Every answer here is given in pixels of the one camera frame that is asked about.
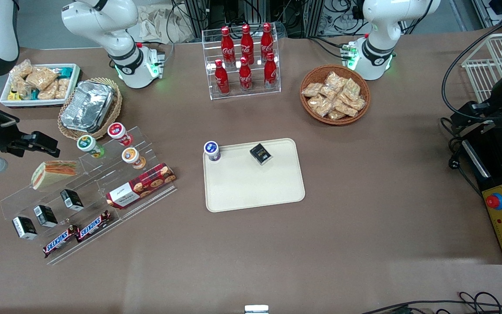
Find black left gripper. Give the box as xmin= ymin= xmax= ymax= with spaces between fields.
xmin=449 ymin=72 xmax=502 ymax=130

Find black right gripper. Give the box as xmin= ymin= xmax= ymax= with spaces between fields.
xmin=0 ymin=92 xmax=60 ymax=158

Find plastic-wrapped triangle sandwich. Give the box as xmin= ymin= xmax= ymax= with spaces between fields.
xmin=31 ymin=160 xmax=80 ymax=191

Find beige rectangular tray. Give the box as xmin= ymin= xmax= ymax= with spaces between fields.
xmin=203 ymin=138 xmax=306 ymax=213

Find green-lid yogurt cup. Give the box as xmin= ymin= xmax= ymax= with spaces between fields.
xmin=77 ymin=135 xmax=105 ymax=159

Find clear bag of crackers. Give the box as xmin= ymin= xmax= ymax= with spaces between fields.
xmin=10 ymin=78 xmax=32 ymax=99
xmin=9 ymin=59 xmax=33 ymax=82
xmin=55 ymin=78 xmax=71 ymax=100
xmin=37 ymin=81 xmax=59 ymax=101
xmin=25 ymin=66 xmax=59 ymax=91

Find white rectangular bin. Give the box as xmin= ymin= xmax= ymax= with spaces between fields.
xmin=0 ymin=63 xmax=81 ymax=109

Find foil food container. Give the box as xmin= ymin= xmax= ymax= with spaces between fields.
xmin=61 ymin=80 xmax=116 ymax=134

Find black tissue pack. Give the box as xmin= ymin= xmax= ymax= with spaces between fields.
xmin=33 ymin=205 xmax=58 ymax=228
xmin=250 ymin=143 xmax=274 ymax=166
xmin=60 ymin=189 xmax=85 ymax=212
xmin=12 ymin=216 xmax=38 ymax=241

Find clear acrylic tiered display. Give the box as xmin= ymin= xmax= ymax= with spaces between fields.
xmin=0 ymin=126 xmax=178 ymax=266

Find red-lid yogurt cup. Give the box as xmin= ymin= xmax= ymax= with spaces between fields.
xmin=107 ymin=123 xmax=133 ymax=147

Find shallow wicker basket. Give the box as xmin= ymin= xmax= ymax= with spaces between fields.
xmin=58 ymin=78 xmax=123 ymax=140

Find orange-lid yogurt cup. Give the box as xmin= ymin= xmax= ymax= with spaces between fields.
xmin=122 ymin=147 xmax=146 ymax=170

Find Snickers bar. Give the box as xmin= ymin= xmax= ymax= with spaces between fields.
xmin=43 ymin=225 xmax=80 ymax=258
xmin=76 ymin=210 xmax=112 ymax=243

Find red cookie box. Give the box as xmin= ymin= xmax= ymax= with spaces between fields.
xmin=105 ymin=163 xmax=177 ymax=209

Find crumpled beige cloth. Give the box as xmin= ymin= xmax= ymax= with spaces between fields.
xmin=127 ymin=3 xmax=196 ymax=44

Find blue-lid yogurt cup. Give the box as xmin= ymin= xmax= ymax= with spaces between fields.
xmin=204 ymin=141 xmax=221 ymax=163

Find clear acrylic bottle rack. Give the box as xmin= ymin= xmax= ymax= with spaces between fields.
xmin=201 ymin=24 xmax=282 ymax=101

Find round brown wicker basket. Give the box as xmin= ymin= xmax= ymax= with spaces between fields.
xmin=299 ymin=65 xmax=371 ymax=126

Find red Coca-Cola bottle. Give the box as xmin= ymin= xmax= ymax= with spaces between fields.
xmin=220 ymin=27 xmax=236 ymax=67
xmin=263 ymin=52 xmax=278 ymax=89
xmin=240 ymin=24 xmax=255 ymax=65
xmin=260 ymin=23 xmax=275 ymax=61
xmin=214 ymin=59 xmax=230 ymax=96
xmin=238 ymin=56 xmax=253 ymax=92

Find white wire basket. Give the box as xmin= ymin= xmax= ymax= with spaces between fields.
xmin=461 ymin=32 xmax=502 ymax=103

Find thick black cable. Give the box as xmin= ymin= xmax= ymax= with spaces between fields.
xmin=441 ymin=8 xmax=502 ymax=123

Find black cable with plug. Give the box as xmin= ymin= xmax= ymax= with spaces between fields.
xmin=440 ymin=117 xmax=483 ymax=198

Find black floor cables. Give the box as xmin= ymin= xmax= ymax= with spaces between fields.
xmin=359 ymin=291 xmax=502 ymax=314

